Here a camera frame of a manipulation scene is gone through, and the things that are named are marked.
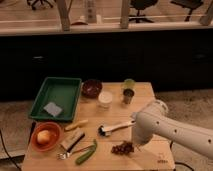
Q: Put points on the dark purple grape bunch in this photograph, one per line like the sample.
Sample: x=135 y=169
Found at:
x=125 y=148

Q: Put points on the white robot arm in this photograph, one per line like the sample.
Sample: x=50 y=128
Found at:
x=152 y=119

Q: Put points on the white paper cup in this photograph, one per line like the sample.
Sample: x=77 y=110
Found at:
x=105 y=99

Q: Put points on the green cup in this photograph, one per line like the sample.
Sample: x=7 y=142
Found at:
x=129 y=83

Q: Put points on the metal cup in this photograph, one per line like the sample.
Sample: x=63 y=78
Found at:
x=128 y=95

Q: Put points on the dark red bowl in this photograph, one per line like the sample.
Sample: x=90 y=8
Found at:
x=91 y=88

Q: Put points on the green plastic tray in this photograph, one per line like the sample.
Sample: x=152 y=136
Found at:
x=64 y=92

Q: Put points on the grey sponge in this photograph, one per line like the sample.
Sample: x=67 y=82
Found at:
x=52 y=109

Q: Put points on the wooden block with black edge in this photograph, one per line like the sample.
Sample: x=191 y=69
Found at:
x=72 y=139

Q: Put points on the orange bowl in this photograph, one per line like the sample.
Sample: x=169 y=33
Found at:
x=55 y=133

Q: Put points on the green cucumber toy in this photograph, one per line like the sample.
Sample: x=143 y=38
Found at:
x=80 y=160

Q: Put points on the metal fork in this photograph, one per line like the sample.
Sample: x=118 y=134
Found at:
x=66 y=154

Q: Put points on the yellow round fruit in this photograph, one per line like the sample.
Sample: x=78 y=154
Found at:
x=43 y=137

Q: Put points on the black office chair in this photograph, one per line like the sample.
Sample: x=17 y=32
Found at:
x=33 y=3
x=141 y=5
x=190 y=4

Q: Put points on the black office chair left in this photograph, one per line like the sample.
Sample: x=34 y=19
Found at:
x=33 y=3

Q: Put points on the black office chair right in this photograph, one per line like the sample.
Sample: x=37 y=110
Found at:
x=190 y=4

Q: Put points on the white handled brush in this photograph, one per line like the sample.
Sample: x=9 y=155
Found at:
x=108 y=129

